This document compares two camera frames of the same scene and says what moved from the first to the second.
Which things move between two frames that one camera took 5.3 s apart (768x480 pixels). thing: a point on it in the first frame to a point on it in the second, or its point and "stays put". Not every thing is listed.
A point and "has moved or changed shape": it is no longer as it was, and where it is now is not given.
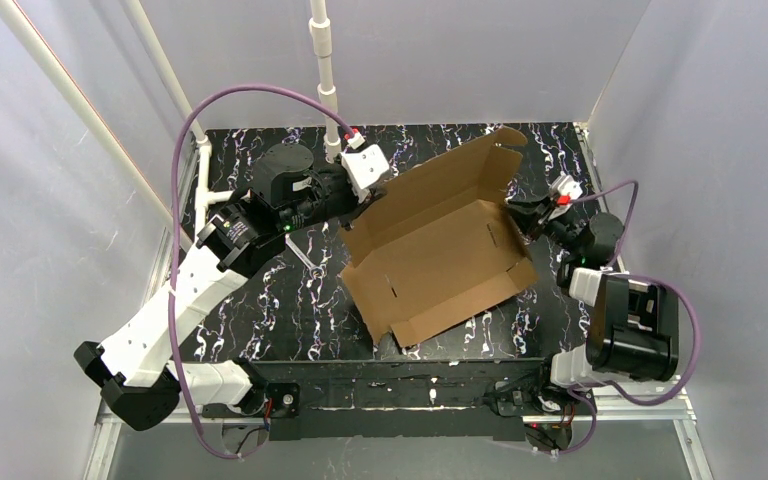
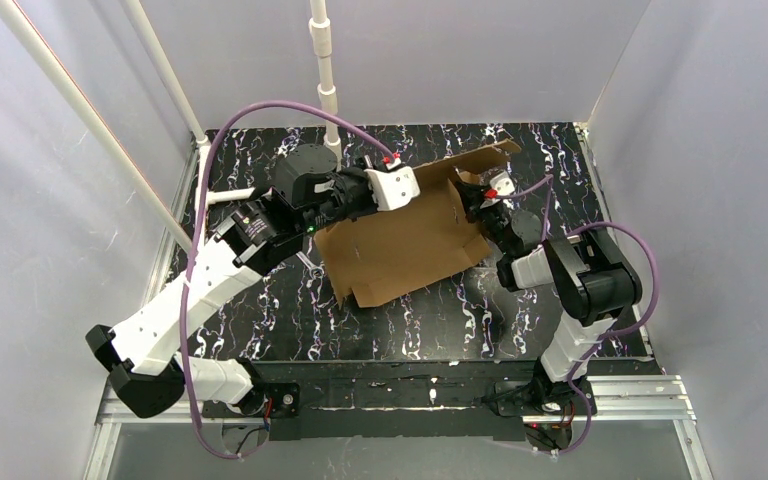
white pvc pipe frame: x=203 y=196 stays put
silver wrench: x=316 y=272 stays put
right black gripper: x=529 y=216 to x=479 y=201
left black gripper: x=352 y=206 stays put
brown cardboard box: x=442 y=244 has moved or changed shape
